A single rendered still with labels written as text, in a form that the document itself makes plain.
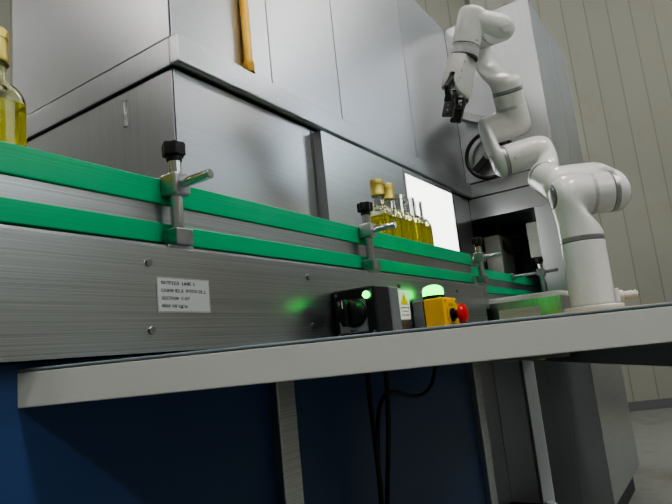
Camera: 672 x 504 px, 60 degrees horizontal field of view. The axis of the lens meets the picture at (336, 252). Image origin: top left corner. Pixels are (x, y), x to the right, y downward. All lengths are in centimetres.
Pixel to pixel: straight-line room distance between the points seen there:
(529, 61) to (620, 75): 386
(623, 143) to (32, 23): 534
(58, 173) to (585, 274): 108
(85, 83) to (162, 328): 92
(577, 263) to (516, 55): 146
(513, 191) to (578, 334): 198
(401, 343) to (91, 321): 31
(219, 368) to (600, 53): 614
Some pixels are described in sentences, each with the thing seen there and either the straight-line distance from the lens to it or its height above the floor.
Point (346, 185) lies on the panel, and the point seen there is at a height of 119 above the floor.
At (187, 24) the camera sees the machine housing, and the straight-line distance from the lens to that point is 135.
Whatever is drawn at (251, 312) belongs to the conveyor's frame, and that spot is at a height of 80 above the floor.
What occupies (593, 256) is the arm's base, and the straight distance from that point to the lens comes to 140.
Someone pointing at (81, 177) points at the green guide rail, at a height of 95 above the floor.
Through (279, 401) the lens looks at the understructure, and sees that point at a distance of 83.
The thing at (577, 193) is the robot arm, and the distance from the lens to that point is 141.
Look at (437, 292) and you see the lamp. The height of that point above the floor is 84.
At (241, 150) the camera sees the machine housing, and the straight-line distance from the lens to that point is 134.
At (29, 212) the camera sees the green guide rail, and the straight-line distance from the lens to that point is 64.
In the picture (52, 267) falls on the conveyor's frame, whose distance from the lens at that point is 62.
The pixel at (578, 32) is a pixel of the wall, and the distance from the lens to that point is 655.
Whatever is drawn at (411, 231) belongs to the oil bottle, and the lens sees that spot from 156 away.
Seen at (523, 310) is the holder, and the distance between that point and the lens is 163.
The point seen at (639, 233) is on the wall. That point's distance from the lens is 604.
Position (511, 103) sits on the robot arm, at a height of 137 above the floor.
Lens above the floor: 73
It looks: 10 degrees up
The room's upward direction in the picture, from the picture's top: 6 degrees counter-clockwise
